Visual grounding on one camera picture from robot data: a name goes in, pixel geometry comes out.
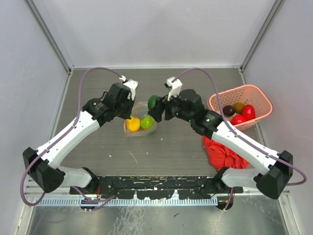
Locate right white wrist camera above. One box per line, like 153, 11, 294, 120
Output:
164, 77, 182, 101

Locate left aluminium frame post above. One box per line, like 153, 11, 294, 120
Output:
24, 0, 73, 74

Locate white slotted cable duct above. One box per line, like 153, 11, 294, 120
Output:
37, 196, 218, 207

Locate orange brown fruit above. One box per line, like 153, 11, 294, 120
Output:
233, 102, 245, 114

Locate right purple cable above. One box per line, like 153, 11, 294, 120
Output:
171, 68, 307, 211

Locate red oval fruit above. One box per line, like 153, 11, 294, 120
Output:
241, 105, 256, 121

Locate red apple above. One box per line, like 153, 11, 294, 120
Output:
230, 115, 246, 126

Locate purple cable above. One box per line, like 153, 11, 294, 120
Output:
171, 68, 307, 211
20, 67, 127, 207

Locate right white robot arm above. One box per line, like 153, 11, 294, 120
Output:
148, 89, 293, 199

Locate clear zip top bag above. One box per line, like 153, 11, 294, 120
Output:
124, 102, 157, 137

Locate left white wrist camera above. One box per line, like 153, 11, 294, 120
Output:
119, 75, 138, 101

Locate yellow pear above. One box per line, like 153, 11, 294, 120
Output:
126, 116, 140, 132

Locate pink plastic basket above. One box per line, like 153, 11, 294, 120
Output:
207, 84, 273, 131

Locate dark green avocado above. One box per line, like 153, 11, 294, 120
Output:
148, 95, 158, 110

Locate aluminium frame post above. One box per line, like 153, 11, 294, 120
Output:
240, 0, 285, 72
24, 0, 73, 74

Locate dark maroon fruit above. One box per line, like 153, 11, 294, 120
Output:
223, 105, 236, 117

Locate right aluminium frame post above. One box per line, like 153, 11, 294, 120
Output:
240, 0, 285, 72

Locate red cloth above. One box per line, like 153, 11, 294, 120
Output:
202, 136, 249, 171

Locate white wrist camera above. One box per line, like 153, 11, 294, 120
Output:
119, 75, 138, 101
164, 77, 182, 101

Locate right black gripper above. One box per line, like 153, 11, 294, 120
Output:
148, 89, 194, 123

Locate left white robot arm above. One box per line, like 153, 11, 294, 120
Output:
22, 80, 138, 194

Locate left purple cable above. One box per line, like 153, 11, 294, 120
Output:
20, 67, 127, 207

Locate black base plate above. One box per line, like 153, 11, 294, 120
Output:
79, 176, 230, 200

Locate green apple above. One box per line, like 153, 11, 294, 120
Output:
140, 115, 155, 130

